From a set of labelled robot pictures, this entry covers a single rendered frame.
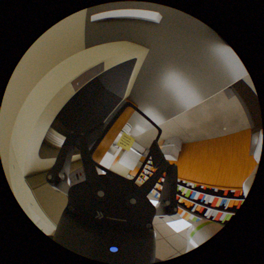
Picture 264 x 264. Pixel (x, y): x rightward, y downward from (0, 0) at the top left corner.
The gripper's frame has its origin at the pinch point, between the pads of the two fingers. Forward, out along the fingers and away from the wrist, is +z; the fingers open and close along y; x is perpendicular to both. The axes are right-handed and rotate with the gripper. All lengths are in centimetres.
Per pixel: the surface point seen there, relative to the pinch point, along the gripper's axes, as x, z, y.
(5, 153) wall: -22, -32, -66
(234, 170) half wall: 0, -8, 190
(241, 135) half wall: 64, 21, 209
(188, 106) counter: 17.6, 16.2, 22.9
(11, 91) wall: 9, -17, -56
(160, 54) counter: 30.1, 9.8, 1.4
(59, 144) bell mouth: -6.0, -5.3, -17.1
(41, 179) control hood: -6.6, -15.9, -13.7
